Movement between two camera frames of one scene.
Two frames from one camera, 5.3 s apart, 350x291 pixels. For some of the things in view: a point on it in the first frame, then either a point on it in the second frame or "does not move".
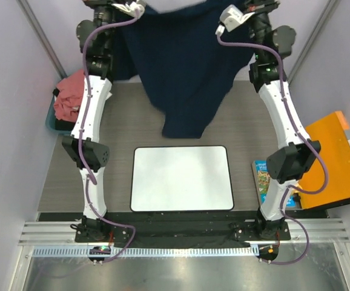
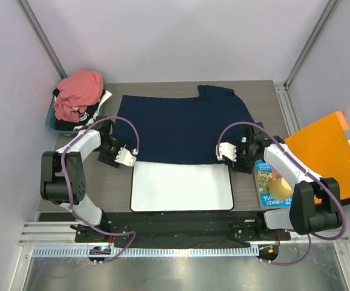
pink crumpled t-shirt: (66, 104) does not move
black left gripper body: (104, 12) → (109, 151)
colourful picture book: (262, 178) does not move
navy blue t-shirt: (188, 75) → (181, 128)
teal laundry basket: (50, 121) does not move
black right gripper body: (258, 23) → (244, 158)
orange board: (346, 179) does not move
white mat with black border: (180, 179) does not move
